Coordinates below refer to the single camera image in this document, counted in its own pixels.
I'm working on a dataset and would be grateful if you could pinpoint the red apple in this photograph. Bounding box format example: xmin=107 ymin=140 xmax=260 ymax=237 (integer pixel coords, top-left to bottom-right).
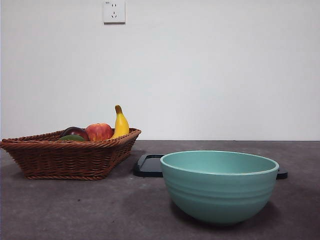
xmin=85 ymin=122 xmax=114 ymax=142

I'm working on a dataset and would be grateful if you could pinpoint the brown wicker basket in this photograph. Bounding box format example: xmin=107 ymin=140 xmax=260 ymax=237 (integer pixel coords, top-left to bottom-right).
xmin=0 ymin=127 xmax=142 ymax=181

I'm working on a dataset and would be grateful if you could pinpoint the teal ceramic bowl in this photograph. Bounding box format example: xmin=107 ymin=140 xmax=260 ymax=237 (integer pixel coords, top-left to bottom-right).
xmin=160 ymin=150 xmax=280 ymax=227

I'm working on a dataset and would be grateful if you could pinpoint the yellow banana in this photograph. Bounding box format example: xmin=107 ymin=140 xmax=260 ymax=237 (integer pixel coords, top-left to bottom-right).
xmin=110 ymin=104 xmax=130 ymax=140

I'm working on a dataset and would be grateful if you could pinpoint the white wall socket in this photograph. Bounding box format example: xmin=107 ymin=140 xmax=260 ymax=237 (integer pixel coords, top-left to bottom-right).
xmin=103 ymin=0 xmax=126 ymax=25

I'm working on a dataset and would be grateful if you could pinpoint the green avocado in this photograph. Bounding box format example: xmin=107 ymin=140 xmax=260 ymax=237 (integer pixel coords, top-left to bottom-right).
xmin=58 ymin=134 xmax=86 ymax=142

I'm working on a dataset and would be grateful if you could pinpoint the black rectangular tray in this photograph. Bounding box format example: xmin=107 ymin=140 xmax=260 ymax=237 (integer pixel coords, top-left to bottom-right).
xmin=132 ymin=153 xmax=288 ymax=180

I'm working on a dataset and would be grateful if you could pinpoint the dark purple plum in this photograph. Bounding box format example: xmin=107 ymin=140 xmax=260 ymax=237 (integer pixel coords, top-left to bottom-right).
xmin=59 ymin=126 xmax=90 ymax=142

